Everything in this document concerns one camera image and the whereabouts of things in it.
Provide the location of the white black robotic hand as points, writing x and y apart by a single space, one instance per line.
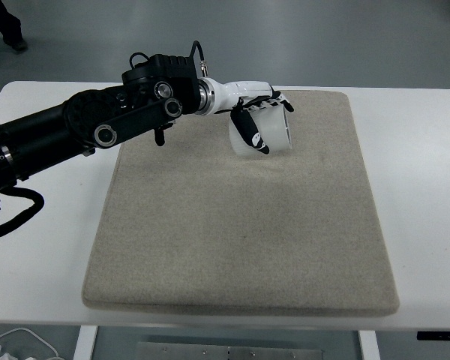
216 97

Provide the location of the white plastic cup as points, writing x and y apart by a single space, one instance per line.
273 127

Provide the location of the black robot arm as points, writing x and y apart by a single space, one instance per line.
152 95

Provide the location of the beige felt mat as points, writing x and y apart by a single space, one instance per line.
193 228

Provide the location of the white table leg right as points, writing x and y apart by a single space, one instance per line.
369 345

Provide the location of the white table leg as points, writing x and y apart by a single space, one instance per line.
85 343
369 345

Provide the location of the person in dark clothes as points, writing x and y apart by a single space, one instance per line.
10 29

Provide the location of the black table control panel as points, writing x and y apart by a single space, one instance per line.
433 336

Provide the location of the white table leg left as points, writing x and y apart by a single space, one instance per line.
85 343

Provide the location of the metal table base plate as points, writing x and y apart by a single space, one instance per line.
153 350

